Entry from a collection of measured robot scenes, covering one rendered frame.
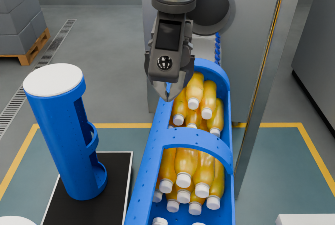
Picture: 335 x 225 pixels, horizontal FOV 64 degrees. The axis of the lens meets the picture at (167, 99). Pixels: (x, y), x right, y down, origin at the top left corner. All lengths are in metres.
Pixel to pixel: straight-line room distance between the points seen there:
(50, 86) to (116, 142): 1.18
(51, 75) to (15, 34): 2.21
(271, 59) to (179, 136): 0.69
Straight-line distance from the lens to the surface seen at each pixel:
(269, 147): 2.52
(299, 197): 2.30
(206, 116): 1.02
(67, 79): 1.41
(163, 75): 0.39
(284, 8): 1.22
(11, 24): 3.60
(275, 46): 1.28
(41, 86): 1.40
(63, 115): 1.40
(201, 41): 1.91
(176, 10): 0.42
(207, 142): 0.77
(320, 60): 2.96
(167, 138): 0.77
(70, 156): 1.61
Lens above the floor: 1.79
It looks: 39 degrees down
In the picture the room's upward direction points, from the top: straight up
